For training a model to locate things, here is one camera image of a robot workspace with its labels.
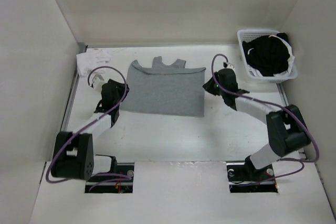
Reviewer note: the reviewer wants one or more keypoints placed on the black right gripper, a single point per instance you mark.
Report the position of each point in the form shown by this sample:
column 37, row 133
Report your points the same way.
column 208, row 87

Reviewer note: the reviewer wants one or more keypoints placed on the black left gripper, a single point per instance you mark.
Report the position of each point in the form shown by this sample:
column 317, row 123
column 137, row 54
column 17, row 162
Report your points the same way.
column 121, row 88

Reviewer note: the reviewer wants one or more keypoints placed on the grey tank top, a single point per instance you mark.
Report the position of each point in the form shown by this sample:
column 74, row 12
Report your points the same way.
column 165, row 89

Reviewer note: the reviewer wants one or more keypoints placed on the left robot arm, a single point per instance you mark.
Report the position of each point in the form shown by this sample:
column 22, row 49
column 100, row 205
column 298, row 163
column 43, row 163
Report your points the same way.
column 73, row 156

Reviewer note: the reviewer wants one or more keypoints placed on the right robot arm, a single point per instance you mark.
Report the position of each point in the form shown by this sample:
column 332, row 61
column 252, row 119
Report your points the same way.
column 286, row 129

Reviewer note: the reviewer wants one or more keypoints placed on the white folded tank top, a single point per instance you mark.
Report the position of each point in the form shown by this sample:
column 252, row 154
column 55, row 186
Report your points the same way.
column 90, row 60

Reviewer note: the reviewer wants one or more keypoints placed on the white garment in basket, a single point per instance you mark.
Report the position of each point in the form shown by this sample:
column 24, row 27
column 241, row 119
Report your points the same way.
column 290, row 58

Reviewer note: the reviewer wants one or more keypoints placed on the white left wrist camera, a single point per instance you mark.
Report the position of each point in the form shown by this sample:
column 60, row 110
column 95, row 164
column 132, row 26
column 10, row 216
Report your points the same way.
column 97, row 82

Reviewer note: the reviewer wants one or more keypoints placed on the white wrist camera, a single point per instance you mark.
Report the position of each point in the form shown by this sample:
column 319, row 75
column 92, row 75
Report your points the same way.
column 97, row 82
column 228, row 65

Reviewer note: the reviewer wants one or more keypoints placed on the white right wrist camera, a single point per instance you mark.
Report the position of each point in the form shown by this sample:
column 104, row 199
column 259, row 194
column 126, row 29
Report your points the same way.
column 228, row 65

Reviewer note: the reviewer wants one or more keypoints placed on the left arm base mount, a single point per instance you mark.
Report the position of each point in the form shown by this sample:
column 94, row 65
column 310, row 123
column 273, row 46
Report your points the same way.
column 110, row 177

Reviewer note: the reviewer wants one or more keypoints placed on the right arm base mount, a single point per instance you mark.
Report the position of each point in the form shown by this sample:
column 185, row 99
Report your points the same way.
column 244, row 178

